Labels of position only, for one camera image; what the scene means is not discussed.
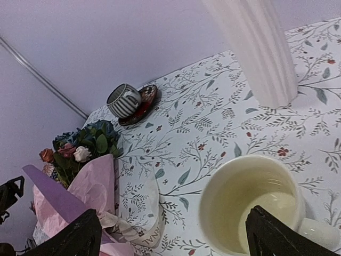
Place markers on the pink paper flower bouquet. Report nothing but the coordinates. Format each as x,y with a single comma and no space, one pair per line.
79,175

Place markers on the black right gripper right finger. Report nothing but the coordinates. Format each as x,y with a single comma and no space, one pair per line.
266,235

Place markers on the white ribbed vase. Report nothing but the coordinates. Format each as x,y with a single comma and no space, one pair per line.
257,39

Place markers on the floral tablecloth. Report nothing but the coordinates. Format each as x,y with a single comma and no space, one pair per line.
208,115

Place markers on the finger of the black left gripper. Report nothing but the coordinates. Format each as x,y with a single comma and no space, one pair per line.
9,192

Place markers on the red patterned saucer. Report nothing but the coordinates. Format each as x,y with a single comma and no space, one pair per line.
148,95

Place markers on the left metal frame post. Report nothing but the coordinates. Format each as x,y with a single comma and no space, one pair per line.
18,57

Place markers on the striped ceramic cup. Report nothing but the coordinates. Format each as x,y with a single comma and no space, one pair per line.
124,101

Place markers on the cream ceramic mug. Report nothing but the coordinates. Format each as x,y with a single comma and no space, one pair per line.
248,181

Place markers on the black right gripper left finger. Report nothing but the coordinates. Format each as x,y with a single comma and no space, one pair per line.
81,237

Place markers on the cream printed ribbon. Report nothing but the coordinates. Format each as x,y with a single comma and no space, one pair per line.
141,200

